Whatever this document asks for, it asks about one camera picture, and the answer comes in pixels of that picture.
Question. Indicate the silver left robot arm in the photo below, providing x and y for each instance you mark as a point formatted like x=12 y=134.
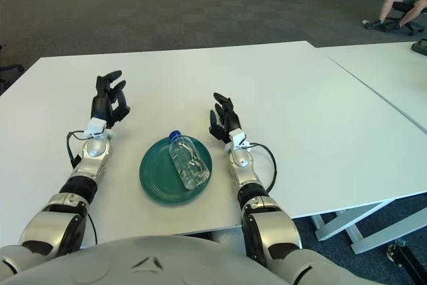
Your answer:
x=93 y=151

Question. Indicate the black swivel chair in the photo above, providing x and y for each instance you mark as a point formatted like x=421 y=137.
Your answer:
x=403 y=5

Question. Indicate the clear plastic water bottle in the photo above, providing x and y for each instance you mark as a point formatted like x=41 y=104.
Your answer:
x=190 y=165

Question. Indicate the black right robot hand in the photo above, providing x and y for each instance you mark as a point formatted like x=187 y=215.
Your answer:
x=230 y=121

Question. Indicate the green round plate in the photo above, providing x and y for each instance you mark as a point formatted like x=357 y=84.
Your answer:
x=156 y=175

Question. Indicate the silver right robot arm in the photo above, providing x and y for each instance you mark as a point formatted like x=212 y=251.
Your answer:
x=241 y=161

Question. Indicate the grey robot torso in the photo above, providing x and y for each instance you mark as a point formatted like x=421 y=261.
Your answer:
x=166 y=265

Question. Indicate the black office chair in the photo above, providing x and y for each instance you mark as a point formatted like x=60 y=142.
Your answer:
x=13 y=66

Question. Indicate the black wheeled stand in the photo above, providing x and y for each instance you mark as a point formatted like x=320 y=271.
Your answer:
x=405 y=258

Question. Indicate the black bag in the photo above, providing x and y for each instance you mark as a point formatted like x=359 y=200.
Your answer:
x=421 y=47

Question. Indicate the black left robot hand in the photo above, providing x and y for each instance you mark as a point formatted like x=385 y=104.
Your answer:
x=101 y=106

